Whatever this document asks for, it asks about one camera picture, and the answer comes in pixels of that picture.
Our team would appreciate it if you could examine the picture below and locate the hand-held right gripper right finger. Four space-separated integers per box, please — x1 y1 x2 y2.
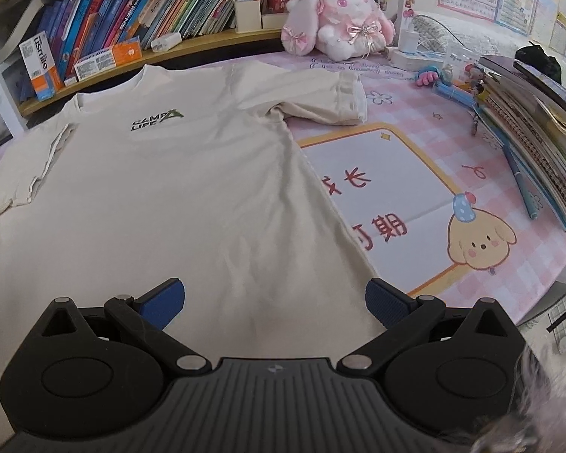
336 277 517 374

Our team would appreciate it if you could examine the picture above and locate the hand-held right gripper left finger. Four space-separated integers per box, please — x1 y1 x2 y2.
40 278 211 374

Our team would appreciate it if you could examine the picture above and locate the cream t-shirt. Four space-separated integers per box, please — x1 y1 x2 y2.
0 62 388 416

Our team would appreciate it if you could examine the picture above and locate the pink checked table mat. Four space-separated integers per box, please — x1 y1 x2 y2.
0 45 566 336

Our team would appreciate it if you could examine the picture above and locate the long blue pen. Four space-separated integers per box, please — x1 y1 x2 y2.
502 144 538 220

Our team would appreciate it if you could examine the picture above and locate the stack of notebooks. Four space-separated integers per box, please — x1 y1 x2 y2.
472 54 566 230

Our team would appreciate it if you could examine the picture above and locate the blue cartoon pen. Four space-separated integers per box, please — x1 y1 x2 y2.
415 63 486 105

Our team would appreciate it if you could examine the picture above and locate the white power strip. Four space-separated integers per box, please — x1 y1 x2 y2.
389 19 454 69

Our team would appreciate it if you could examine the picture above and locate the orange white carton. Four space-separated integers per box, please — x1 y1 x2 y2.
74 40 142 81

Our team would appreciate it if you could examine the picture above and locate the clear plastic box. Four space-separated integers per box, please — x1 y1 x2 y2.
441 42 479 83

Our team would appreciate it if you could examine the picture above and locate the small white box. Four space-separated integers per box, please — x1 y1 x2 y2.
150 32 184 52

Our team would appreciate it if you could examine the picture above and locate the wooden bookshelf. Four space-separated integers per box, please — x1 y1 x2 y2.
0 0 312 119

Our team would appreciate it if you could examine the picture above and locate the white orange toothbrush box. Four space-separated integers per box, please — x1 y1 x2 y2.
19 33 66 100

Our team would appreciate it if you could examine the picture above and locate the dark cloth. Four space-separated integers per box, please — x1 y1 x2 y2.
514 43 562 86

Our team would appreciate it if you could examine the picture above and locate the pink white plush bunny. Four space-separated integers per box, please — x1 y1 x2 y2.
281 0 397 61

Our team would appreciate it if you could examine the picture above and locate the row of colourful books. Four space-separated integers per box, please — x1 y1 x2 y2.
35 0 274 81

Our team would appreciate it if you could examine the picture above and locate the white pen holder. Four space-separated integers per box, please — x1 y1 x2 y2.
233 0 263 34

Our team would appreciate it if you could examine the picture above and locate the low white box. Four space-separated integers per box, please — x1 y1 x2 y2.
261 12 291 30

